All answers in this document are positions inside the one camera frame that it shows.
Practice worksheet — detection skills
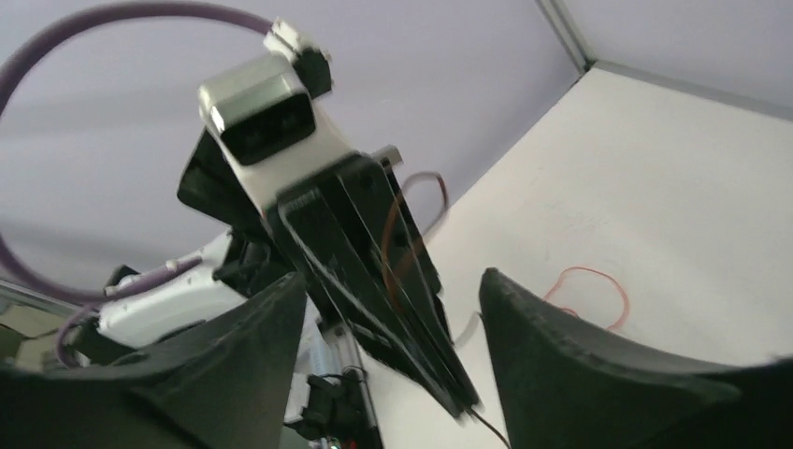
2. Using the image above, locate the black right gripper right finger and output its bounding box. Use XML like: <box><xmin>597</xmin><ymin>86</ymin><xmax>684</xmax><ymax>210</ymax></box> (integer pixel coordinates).
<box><xmin>479</xmin><ymin>268</ymin><xmax>792</xmax><ymax>448</ymax></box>

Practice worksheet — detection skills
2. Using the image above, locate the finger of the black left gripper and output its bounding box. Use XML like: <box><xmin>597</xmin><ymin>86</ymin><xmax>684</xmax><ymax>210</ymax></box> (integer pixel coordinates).
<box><xmin>267</xmin><ymin>189</ymin><xmax>462</xmax><ymax>418</ymax></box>
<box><xmin>339</xmin><ymin>154</ymin><xmax>479</xmax><ymax>410</ymax></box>

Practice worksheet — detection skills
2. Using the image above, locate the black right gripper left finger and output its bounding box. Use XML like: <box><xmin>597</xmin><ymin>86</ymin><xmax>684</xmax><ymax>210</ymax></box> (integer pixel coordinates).
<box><xmin>1</xmin><ymin>273</ymin><xmax>307</xmax><ymax>448</ymax></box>

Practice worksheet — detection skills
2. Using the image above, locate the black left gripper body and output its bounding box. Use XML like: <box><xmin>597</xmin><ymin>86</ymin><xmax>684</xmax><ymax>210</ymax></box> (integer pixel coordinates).
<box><xmin>177</xmin><ymin>130</ymin><xmax>273</xmax><ymax>246</ymax></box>

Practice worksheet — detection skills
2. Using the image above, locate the orange wire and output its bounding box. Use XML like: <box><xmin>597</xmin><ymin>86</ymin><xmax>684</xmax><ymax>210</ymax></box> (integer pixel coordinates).
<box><xmin>541</xmin><ymin>266</ymin><xmax>631</xmax><ymax>334</ymax></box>

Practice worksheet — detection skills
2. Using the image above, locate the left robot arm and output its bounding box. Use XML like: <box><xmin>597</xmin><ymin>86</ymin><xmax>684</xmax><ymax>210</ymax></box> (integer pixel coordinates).
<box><xmin>97</xmin><ymin>133</ymin><xmax>479</xmax><ymax>416</ymax></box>

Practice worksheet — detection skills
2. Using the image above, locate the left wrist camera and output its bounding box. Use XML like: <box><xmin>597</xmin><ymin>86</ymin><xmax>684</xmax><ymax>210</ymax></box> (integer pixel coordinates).
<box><xmin>197</xmin><ymin>54</ymin><xmax>316</xmax><ymax>167</ymax></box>

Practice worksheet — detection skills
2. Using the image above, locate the aluminium frame rail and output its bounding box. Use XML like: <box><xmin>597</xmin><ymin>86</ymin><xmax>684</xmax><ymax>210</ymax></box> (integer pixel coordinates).
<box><xmin>538</xmin><ymin>1</ymin><xmax>792</xmax><ymax>121</ymax></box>

